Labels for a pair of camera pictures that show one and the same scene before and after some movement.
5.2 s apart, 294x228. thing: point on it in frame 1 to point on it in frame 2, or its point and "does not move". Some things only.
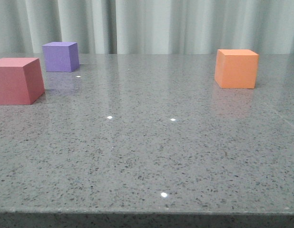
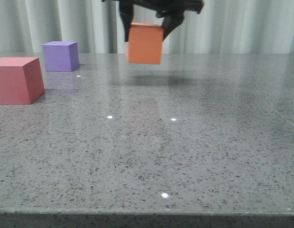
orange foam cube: x=236 y=68 to x=144 y=43
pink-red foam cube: x=18 y=80 does not move
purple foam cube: x=61 y=56 does not move
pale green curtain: x=148 y=26 does not move
